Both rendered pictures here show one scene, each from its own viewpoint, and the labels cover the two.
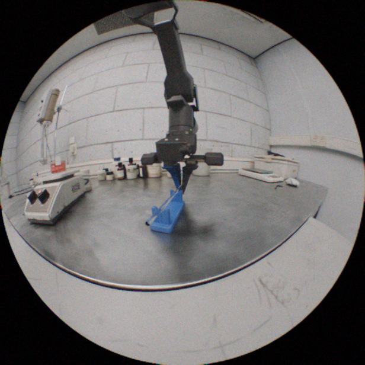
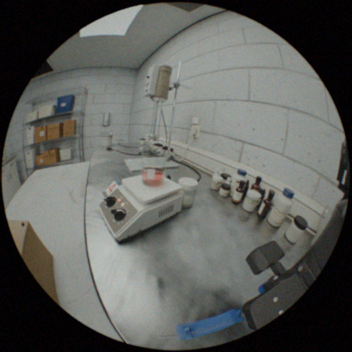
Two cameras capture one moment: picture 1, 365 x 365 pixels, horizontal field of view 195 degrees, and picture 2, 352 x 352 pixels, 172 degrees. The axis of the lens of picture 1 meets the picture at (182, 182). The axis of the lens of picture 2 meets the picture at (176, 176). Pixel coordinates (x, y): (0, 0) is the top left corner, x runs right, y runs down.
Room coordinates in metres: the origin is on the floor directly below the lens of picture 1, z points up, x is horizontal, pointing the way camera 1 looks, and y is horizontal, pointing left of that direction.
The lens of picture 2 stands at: (0.11, 0.08, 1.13)
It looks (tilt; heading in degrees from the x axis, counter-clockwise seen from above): 22 degrees down; 65
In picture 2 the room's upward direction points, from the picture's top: 8 degrees clockwise
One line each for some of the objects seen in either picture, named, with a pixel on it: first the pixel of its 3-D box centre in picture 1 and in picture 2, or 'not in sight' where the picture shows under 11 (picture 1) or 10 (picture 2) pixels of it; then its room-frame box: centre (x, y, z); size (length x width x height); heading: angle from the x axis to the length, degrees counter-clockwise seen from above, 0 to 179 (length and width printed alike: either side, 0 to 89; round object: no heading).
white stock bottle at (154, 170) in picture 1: (154, 164); (282, 207); (0.56, 0.15, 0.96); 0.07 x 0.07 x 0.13
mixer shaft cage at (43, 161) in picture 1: (43, 143); (155, 119); (0.27, 0.79, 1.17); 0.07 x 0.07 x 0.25
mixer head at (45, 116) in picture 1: (47, 106); (158, 82); (0.25, 0.79, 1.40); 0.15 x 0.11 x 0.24; 11
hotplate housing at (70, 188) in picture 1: (55, 192); (142, 202); (0.15, 0.35, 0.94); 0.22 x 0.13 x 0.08; 23
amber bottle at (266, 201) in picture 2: (143, 168); (267, 204); (0.54, 0.21, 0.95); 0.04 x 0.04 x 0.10
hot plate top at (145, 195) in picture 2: (57, 175); (150, 184); (0.17, 0.36, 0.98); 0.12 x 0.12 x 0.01; 23
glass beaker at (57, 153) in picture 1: (57, 160); (152, 168); (0.18, 0.36, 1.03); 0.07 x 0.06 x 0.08; 109
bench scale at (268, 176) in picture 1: (261, 174); not in sight; (0.55, -0.49, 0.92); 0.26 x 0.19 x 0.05; 13
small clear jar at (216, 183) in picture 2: (102, 175); (216, 183); (0.48, 0.44, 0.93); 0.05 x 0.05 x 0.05
